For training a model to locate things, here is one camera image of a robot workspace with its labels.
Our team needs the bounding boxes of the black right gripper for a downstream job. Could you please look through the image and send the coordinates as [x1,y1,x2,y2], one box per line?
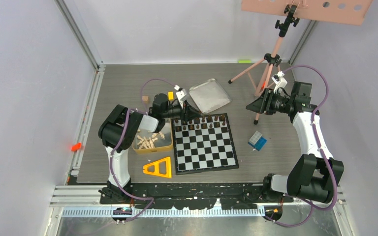
[246,88,294,116]

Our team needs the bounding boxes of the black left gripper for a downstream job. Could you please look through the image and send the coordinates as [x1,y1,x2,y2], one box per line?
[162,100,200,123]

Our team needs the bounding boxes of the tin lid with bears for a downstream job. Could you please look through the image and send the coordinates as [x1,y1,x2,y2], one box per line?
[189,78,232,114]

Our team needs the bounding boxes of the black white folding chessboard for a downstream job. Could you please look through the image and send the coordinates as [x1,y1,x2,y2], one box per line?
[171,113,239,175]

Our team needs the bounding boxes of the gold tin box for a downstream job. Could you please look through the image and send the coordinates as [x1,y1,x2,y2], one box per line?
[132,118,173,154]

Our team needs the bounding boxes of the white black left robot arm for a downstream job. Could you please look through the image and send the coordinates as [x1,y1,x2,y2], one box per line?
[98,93,201,204]

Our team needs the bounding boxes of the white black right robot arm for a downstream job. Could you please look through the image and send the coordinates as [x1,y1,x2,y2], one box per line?
[246,82,344,204]

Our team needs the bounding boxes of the small yellow block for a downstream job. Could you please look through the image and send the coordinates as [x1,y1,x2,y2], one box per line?
[167,91,174,102]

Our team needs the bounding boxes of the blue white lego block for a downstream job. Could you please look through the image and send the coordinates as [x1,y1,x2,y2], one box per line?
[248,131,267,151]

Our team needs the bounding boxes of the small wooden block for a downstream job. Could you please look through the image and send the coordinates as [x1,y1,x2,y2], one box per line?
[142,95,150,104]

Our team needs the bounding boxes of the red orange block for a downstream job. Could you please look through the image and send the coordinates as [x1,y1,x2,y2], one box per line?
[70,142,82,152]

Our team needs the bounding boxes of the pink tripod music stand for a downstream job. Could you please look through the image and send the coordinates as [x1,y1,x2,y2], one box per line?
[228,0,374,125]

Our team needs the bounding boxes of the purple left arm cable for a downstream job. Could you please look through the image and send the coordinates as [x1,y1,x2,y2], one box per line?
[109,78,180,224]

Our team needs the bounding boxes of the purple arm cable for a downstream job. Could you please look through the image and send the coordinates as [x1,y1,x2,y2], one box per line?
[264,64,338,229]
[109,78,180,224]

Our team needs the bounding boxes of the yellow triangular toy frame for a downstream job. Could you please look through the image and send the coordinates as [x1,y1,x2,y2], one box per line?
[143,156,172,178]

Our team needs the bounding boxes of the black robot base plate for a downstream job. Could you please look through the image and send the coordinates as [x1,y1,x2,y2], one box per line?
[99,182,283,210]

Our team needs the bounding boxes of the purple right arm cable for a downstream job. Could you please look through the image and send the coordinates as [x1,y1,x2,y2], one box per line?
[264,64,338,229]

